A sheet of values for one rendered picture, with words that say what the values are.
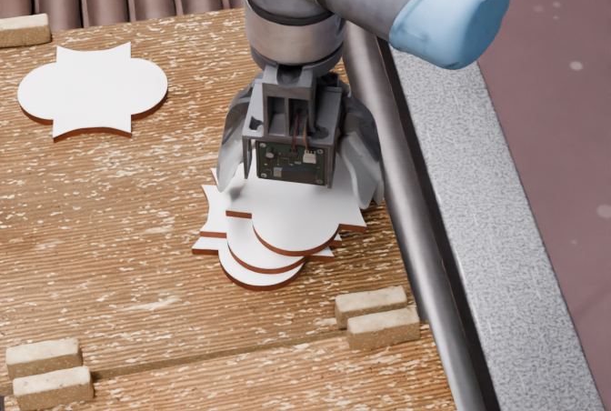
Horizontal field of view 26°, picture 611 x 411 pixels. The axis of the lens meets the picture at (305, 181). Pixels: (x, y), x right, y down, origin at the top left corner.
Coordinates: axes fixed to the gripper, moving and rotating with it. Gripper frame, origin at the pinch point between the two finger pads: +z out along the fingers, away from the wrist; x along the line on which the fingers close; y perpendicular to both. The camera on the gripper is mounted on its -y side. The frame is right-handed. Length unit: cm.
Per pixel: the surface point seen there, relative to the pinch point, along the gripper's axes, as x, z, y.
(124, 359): -11.8, 2.7, 18.1
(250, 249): -3.3, 0.7, 6.9
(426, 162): 10.6, 4.9, -8.9
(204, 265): -7.3, 2.7, 7.8
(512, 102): 25, 96, -109
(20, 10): -33.2, 4.7, -23.5
